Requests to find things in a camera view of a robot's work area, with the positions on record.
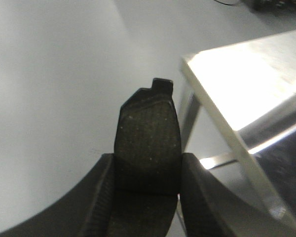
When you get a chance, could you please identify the steel table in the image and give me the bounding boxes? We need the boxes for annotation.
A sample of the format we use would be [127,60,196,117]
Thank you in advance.
[179,30,296,230]

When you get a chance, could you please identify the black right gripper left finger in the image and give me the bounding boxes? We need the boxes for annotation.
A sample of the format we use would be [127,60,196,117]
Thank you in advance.
[0,154,114,237]

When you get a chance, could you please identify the brake pad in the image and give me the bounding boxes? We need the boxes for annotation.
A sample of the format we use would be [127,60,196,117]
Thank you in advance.
[108,79,182,237]

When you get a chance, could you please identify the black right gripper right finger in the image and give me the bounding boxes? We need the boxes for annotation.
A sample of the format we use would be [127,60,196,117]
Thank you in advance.
[180,153,296,237]

